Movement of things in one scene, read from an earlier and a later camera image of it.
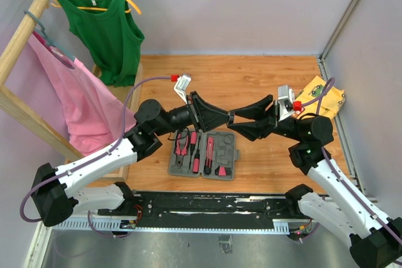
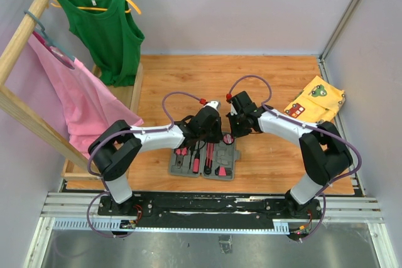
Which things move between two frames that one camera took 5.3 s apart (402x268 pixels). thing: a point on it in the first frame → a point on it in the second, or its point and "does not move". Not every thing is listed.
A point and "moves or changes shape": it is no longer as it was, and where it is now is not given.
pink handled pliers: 180,152 does not move
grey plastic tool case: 211,154 does not move
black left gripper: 210,117 → 218,134
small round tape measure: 231,115 moves or changes shape
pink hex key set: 223,171 does not move
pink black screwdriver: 196,159 does not move
